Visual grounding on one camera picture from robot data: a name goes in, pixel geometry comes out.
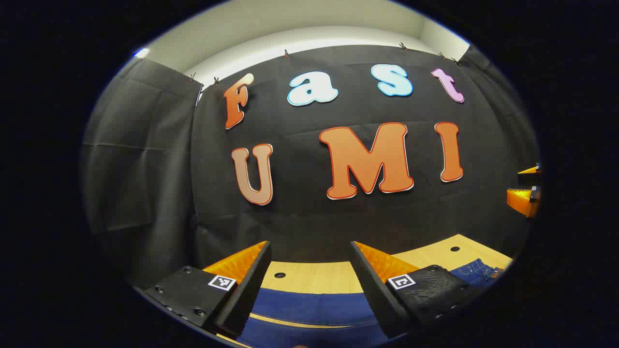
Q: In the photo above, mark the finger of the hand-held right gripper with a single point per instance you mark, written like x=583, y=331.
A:
x=522, y=199
x=529, y=179

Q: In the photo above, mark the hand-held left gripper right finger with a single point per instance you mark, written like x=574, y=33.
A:
x=375, y=295

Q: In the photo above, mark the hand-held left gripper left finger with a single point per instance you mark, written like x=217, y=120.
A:
x=251, y=290

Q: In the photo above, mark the blue denim jeans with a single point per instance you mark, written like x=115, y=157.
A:
x=309, y=309

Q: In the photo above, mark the black backdrop cloth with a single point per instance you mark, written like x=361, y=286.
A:
x=300, y=217

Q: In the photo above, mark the ceiling light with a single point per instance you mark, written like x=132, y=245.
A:
x=141, y=52

